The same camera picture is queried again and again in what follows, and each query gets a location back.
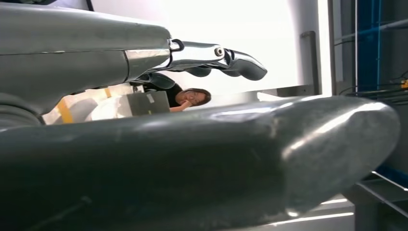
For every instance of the grey metal rail rack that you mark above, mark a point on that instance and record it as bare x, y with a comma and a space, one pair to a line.
366, 207

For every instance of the person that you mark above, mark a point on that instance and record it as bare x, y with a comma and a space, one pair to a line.
173, 95

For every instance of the grey laptop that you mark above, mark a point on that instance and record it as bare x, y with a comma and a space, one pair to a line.
149, 103

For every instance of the blue metal beam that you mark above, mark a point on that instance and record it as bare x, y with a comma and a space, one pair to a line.
395, 173

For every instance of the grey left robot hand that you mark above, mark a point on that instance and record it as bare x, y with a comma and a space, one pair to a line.
159, 175

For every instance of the blue metal post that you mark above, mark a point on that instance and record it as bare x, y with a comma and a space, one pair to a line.
368, 47

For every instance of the small yellow tape rectangle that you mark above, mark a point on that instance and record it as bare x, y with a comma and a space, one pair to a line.
65, 111

